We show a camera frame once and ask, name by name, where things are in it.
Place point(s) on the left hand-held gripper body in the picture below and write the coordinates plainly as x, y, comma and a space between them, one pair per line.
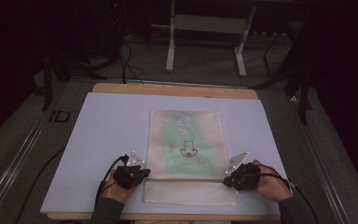
129, 175

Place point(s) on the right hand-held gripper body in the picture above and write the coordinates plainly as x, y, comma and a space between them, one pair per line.
245, 177

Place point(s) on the clear plastic zip bag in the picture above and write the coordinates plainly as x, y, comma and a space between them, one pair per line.
189, 193

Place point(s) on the person's left hand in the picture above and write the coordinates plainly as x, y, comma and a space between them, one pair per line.
115, 193

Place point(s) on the person's right hand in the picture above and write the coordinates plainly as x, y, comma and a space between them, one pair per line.
273, 186

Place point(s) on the green garment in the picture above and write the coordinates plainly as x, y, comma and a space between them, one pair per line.
175, 140

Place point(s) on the pale blue table mat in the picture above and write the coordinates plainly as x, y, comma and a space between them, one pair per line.
105, 124

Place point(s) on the wooden table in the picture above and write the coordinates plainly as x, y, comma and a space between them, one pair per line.
174, 90

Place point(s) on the black metal stand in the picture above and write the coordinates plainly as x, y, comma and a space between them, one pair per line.
292, 77

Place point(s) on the black tripod stand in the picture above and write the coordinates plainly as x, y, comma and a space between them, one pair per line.
68, 65

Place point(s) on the white metal stand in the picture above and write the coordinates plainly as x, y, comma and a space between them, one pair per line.
208, 25

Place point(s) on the aluminium floor rail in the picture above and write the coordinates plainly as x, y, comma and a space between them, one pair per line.
18, 155
320, 161

